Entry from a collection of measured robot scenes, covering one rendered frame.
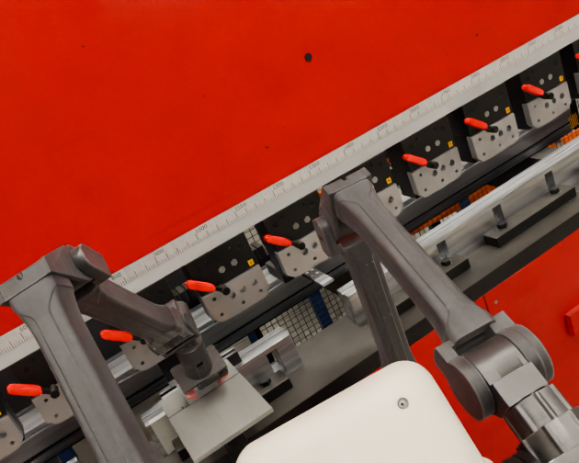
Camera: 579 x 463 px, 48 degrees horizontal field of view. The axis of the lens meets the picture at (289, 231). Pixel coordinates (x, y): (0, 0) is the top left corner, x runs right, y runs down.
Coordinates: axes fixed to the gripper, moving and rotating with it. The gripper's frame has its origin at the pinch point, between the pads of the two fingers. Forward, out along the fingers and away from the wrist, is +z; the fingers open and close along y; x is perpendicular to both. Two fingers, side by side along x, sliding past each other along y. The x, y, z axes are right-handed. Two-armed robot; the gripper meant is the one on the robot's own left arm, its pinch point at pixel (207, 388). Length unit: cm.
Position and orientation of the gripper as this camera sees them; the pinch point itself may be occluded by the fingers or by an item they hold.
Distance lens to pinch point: 145.5
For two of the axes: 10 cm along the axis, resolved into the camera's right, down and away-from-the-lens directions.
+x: 5.5, 5.9, -5.9
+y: -8.3, 4.8, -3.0
